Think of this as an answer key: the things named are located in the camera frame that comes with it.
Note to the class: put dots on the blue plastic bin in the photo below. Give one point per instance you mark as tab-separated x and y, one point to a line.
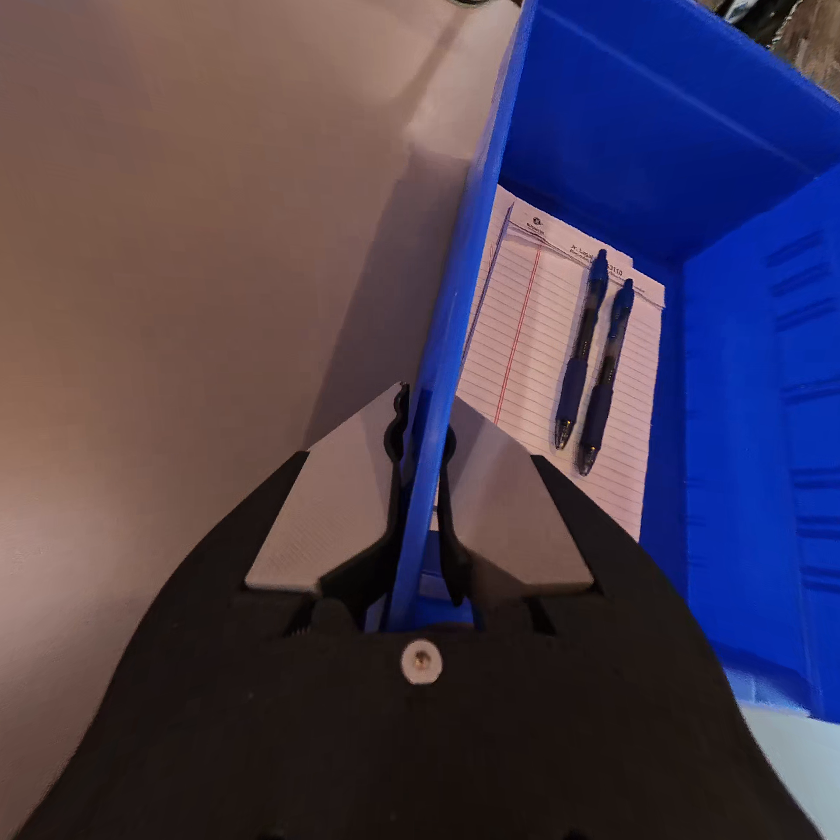
623	98

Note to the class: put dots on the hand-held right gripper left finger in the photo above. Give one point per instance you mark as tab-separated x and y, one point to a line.
328	512

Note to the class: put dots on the white lined notepad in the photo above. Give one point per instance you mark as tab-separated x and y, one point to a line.
525	341

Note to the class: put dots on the blue retractable pen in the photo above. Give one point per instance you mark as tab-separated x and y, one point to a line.
607	387
584	341

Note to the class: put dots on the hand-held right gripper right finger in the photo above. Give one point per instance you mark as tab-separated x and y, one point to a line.
512	518

